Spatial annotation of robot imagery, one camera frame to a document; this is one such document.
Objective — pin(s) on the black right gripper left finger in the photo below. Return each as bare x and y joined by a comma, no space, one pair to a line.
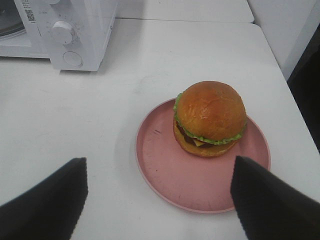
51,209

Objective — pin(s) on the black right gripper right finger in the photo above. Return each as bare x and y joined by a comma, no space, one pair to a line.
270,209

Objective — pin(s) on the pink round plate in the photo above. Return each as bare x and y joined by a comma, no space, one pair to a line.
187,181

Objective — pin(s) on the burger with lettuce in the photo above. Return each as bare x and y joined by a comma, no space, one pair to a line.
209,118

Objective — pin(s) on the white round door button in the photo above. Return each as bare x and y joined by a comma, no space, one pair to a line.
72,59

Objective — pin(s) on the white timer knob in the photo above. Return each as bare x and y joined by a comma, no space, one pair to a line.
63,32

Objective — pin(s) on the white microwave oven body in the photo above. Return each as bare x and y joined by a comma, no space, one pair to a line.
92,21

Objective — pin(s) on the glass microwave turntable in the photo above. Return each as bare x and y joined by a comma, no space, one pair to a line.
10,24

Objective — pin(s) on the white adjacent table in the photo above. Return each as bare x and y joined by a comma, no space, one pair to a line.
218,11

